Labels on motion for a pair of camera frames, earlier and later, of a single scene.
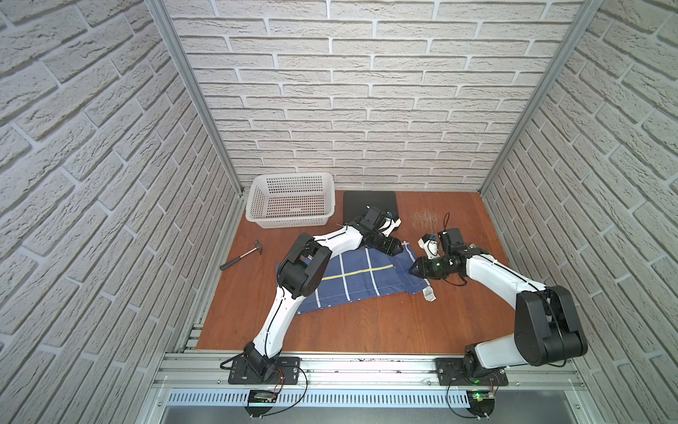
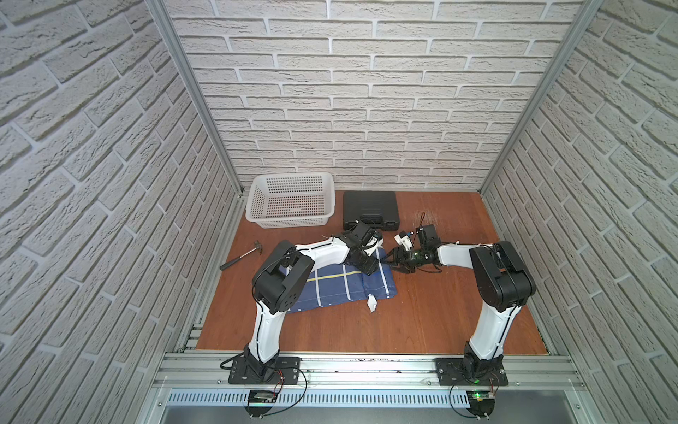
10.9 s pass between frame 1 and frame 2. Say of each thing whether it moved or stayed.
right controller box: stayed
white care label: moved
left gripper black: moved
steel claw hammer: stayed
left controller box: stayed
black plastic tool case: stayed
